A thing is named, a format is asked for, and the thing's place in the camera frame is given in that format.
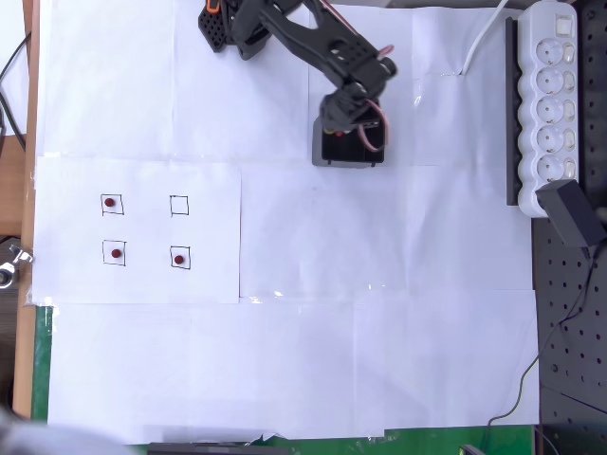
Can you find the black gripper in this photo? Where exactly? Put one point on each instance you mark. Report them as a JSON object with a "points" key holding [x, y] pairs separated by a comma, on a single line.
{"points": [[342, 124]]}

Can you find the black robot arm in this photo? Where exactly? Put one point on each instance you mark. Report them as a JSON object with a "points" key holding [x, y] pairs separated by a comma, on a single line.
{"points": [[308, 38]]}

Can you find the black square bin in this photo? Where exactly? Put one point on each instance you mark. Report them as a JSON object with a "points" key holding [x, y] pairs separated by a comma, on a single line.
{"points": [[351, 152]]}

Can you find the white power strip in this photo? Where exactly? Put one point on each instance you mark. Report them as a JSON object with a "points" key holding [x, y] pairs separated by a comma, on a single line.
{"points": [[547, 109]]}

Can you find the black power adapter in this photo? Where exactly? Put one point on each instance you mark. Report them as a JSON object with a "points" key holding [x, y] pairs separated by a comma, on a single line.
{"points": [[569, 213]]}

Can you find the white paper with drawn squares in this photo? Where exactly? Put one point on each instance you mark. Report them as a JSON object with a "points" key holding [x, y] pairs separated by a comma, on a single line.
{"points": [[142, 279]]}

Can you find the black pegboard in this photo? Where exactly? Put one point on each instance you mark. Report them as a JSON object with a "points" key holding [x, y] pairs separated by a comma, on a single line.
{"points": [[574, 332]]}

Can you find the black flat device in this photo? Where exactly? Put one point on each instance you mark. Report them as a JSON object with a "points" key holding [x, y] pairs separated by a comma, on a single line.
{"points": [[213, 449]]}

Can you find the metal clamp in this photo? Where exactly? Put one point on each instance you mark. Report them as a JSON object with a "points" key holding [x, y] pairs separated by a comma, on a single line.
{"points": [[14, 263]]}

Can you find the green cutting mat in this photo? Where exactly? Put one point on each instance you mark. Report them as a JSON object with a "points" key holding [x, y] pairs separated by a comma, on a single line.
{"points": [[42, 360]]}

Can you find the grey rounded object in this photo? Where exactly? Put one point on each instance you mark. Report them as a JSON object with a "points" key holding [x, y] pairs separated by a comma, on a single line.
{"points": [[47, 438]]}

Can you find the black rail under power strip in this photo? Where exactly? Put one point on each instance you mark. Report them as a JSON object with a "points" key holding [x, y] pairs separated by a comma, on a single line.
{"points": [[511, 118]]}

